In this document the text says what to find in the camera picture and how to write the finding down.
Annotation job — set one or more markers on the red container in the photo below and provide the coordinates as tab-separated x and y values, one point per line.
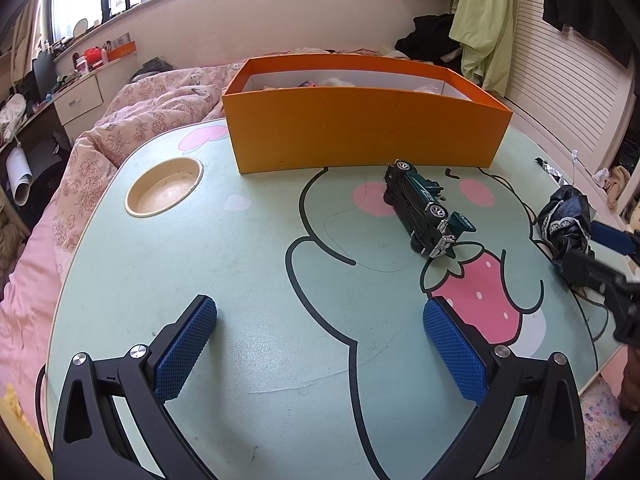
92	55

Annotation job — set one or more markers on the small black plastic piece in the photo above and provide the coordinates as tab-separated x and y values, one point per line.
452	173

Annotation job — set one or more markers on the light green hanging garment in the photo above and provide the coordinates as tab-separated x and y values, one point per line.
485	25

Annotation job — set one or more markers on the crumpled silver wrapper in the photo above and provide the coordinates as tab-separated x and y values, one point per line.
550	169

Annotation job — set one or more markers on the green toy car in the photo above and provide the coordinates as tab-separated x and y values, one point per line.
420	205

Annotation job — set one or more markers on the orange cardboard box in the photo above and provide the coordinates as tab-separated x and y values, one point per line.
360	130

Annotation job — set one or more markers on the small orange sill box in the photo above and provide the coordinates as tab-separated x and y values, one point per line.
122	52

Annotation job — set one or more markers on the tan fluffy fur ball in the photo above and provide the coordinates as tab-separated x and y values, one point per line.
337	81

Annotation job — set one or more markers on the white paper roll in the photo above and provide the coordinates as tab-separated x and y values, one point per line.
19	175

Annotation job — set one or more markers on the yellow cloth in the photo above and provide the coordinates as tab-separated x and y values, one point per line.
20	435

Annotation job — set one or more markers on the black clothes pile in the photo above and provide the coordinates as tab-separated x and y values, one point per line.
425	35

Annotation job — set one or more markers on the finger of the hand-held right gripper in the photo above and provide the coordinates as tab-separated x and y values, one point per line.
587	267
615	239

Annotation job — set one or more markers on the pink bed sheet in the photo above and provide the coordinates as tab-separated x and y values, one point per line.
25	310

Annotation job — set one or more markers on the green cartoon printed desktop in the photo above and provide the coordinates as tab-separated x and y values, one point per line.
225	260

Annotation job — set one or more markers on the black lace cloth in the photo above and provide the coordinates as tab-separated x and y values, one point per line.
565	215

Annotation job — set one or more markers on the white drawer cabinet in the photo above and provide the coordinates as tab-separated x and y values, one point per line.
77	100

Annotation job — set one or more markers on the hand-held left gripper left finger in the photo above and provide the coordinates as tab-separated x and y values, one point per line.
185	352

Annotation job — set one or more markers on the beige curtain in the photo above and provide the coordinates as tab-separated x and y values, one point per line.
27	30

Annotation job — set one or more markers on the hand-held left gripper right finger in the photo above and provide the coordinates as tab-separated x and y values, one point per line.
455	355

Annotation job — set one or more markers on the dark hanging garment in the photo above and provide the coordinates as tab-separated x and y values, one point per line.
585	5

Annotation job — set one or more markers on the black monitor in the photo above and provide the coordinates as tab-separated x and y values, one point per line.
45	75

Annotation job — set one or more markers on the grey garment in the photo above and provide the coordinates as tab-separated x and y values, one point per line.
150	67

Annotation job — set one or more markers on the pink floral quilt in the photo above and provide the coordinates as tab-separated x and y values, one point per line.
150	110

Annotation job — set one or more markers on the clear plastic bag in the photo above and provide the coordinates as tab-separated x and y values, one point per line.
430	89

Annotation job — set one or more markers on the white cloth bundle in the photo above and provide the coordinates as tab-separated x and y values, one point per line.
12	110

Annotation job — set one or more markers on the beige cloth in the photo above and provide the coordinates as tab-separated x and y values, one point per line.
617	182

